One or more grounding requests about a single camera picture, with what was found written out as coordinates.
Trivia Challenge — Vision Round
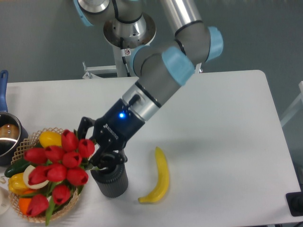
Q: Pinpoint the white frame at right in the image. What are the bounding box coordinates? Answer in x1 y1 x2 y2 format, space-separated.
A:
280 81 303 127

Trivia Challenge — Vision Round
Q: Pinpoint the orange fruit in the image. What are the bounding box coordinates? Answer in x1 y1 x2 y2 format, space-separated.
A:
18 190 35 215

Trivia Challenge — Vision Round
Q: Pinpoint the woven wicker basket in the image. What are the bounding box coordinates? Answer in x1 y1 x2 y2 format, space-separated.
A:
9 127 79 226

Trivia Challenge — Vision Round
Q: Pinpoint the white garlic clove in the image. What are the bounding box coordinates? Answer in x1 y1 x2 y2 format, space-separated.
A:
0 176 6 184

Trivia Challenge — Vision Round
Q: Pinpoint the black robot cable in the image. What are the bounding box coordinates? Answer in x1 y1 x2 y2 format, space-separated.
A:
119 37 131 78

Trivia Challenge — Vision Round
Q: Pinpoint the red tulip bouquet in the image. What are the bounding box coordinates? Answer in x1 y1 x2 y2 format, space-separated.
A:
23 130 96 217

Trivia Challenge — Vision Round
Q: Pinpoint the blue handled saucepan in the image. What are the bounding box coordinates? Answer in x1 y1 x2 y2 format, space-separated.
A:
0 70 28 166

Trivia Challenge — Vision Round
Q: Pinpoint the yellow banana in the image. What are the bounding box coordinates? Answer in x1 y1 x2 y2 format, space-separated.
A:
138 147 170 204

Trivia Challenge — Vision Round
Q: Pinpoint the green cucumber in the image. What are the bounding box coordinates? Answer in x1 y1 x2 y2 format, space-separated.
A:
4 157 31 178

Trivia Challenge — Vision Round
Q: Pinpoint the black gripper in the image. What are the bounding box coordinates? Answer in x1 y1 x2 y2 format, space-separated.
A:
77 99 145 171

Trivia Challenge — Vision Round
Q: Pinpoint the dark grey ribbed vase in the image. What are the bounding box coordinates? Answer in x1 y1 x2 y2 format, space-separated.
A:
90 162 128 198

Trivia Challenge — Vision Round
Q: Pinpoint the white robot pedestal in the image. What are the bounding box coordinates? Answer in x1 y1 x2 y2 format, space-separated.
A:
80 4 211 77

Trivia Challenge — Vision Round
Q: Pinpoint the black device at edge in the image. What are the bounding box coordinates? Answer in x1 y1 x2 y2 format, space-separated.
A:
285 192 303 217

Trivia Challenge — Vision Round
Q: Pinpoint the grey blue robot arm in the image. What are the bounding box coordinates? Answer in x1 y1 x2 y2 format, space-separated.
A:
74 0 223 170

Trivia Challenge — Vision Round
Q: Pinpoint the yellow squash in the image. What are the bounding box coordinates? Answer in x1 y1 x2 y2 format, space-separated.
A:
39 131 62 148

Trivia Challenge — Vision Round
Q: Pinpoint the yellow bell pepper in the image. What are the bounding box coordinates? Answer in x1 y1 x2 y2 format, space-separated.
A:
8 173 29 195

